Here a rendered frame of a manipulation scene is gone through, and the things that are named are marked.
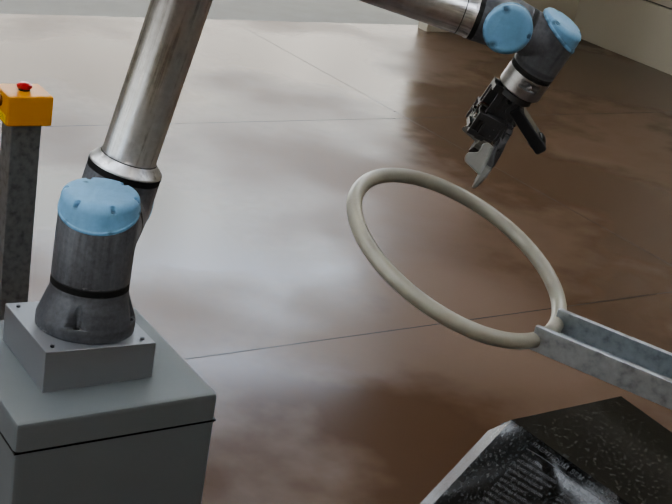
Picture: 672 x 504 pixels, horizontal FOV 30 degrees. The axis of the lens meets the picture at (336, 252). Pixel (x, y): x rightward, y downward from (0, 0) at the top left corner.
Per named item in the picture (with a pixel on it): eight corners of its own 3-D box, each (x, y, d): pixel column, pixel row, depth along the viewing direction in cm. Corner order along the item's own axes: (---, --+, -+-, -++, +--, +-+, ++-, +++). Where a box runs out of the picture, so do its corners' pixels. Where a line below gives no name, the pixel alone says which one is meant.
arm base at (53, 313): (68, 351, 229) (74, 301, 226) (16, 310, 242) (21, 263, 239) (153, 335, 243) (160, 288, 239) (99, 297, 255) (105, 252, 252)
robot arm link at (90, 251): (41, 283, 231) (52, 194, 225) (61, 252, 247) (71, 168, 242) (124, 297, 232) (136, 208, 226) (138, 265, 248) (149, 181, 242)
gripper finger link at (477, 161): (452, 178, 251) (471, 136, 251) (477, 190, 252) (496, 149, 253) (457, 177, 248) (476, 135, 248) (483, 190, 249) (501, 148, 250)
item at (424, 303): (595, 307, 257) (604, 297, 256) (496, 387, 217) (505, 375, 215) (421, 156, 270) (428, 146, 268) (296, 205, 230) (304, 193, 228)
